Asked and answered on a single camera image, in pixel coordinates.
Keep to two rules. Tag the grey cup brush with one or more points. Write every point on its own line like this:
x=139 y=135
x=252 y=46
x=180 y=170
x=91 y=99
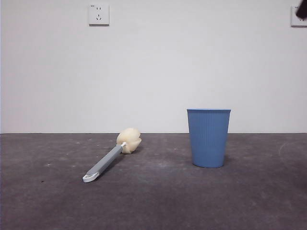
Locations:
x=129 y=140

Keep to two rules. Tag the blue ribbed plastic cup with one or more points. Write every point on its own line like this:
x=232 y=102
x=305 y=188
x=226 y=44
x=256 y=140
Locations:
x=208 y=139

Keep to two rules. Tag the white wall socket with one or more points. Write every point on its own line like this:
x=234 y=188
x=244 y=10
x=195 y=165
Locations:
x=98 y=14
x=296 y=21

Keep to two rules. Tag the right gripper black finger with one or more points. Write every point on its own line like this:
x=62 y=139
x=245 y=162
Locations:
x=302 y=9

